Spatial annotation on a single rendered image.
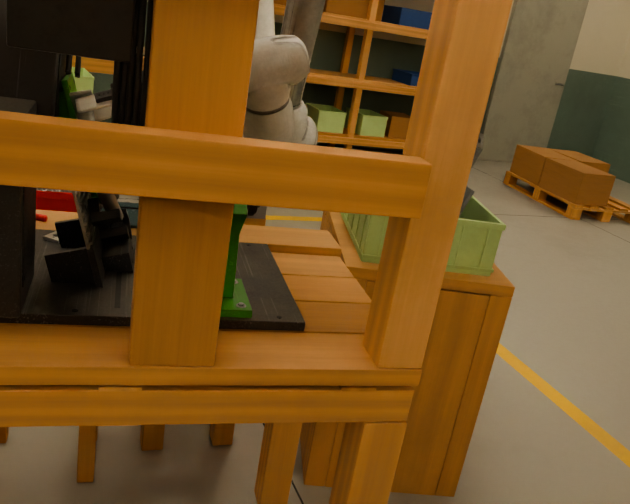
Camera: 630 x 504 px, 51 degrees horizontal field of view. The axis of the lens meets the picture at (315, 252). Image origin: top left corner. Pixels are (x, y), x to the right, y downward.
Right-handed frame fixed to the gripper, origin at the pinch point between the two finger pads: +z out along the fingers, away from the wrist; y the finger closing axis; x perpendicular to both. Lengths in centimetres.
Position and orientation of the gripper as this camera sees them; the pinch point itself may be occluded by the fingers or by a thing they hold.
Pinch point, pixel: (97, 107)
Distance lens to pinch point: 132.6
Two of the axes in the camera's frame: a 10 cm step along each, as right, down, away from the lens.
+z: -9.4, 2.9, -1.9
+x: 3.4, 8.7, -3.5
